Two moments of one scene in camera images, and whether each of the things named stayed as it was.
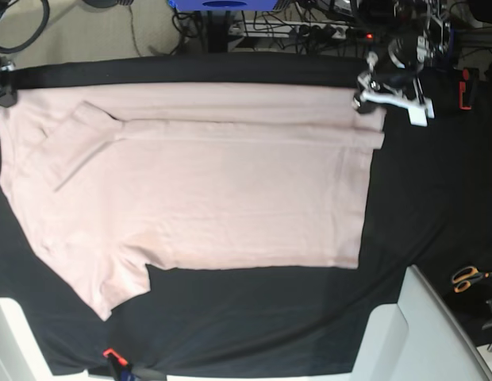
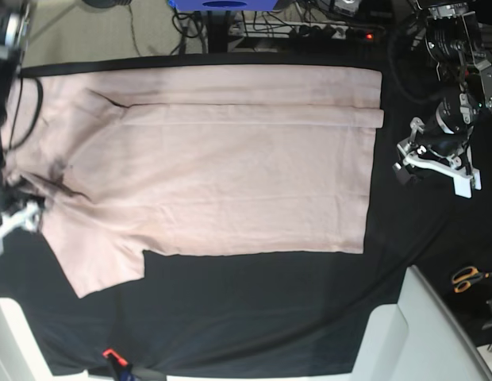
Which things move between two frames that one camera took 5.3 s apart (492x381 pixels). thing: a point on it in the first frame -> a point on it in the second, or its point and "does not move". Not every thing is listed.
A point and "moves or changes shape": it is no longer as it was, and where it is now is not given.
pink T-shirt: (105, 181) moves or changes shape
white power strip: (290, 29) does not move
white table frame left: (16, 355) does not move
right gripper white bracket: (418, 109) -> (464, 181)
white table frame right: (415, 340) does not move
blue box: (221, 5) does not move
